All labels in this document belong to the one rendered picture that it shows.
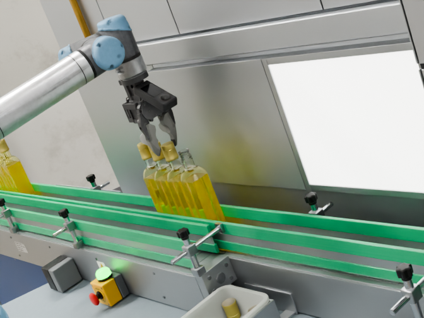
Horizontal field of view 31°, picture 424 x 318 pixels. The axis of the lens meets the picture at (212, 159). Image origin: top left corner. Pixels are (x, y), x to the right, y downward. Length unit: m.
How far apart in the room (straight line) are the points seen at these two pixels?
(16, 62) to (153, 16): 3.14
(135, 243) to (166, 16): 0.61
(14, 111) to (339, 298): 0.80
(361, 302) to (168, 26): 0.86
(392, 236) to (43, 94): 0.80
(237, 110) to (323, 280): 0.49
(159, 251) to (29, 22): 3.31
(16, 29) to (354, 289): 3.82
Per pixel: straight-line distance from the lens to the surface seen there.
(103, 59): 1.72
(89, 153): 5.26
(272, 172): 1.91
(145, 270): 2.08
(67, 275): 2.44
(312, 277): 1.71
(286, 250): 1.76
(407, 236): 1.59
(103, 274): 2.20
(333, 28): 1.59
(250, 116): 1.87
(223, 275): 1.89
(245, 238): 1.85
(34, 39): 5.14
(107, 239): 2.22
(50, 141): 5.21
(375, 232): 1.64
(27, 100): 1.68
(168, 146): 1.95
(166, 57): 2.04
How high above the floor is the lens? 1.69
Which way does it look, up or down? 18 degrees down
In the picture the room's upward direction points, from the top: 21 degrees counter-clockwise
